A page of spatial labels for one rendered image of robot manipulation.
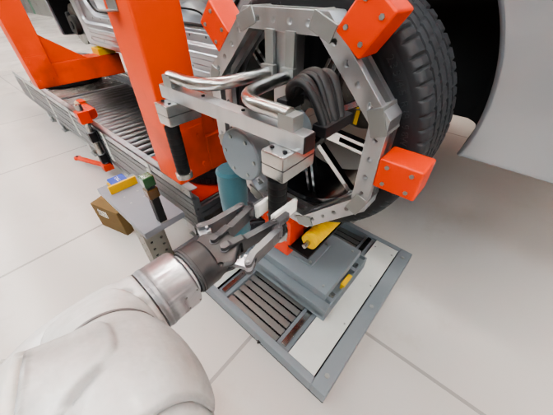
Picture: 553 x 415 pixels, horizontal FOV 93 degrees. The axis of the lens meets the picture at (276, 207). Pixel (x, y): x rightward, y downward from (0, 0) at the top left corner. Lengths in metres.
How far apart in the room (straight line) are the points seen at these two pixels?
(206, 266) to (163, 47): 0.76
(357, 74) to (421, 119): 0.16
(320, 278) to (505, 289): 0.99
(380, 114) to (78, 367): 0.53
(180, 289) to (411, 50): 0.57
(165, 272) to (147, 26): 0.76
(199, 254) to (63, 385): 0.22
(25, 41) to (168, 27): 1.94
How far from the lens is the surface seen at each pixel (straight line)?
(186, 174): 0.76
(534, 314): 1.76
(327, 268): 1.18
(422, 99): 0.63
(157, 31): 1.00
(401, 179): 0.59
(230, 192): 0.80
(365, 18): 0.55
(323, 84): 0.49
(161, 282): 0.38
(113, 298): 0.36
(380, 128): 0.56
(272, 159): 0.43
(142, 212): 1.20
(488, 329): 1.58
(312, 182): 0.86
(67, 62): 2.93
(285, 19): 0.65
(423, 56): 0.64
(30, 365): 0.25
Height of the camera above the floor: 1.16
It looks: 41 degrees down
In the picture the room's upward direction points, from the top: straight up
